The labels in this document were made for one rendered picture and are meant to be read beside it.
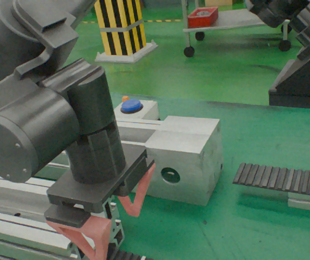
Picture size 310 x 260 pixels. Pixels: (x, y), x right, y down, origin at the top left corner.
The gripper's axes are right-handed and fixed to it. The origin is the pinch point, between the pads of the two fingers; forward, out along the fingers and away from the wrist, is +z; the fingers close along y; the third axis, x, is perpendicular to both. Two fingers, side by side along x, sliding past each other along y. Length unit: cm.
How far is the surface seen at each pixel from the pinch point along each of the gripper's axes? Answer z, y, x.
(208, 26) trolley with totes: 57, -296, -97
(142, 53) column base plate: 80, -294, -168
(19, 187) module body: -1.2, -2.5, -17.3
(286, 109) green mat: 6.9, -47.3, 11.1
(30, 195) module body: -0.4, -2.4, -15.5
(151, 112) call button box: 1.9, -32.9, -12.1
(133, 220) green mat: 7.1, -8.8, -4.0
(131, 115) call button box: 1.0, -29.3, -14.6
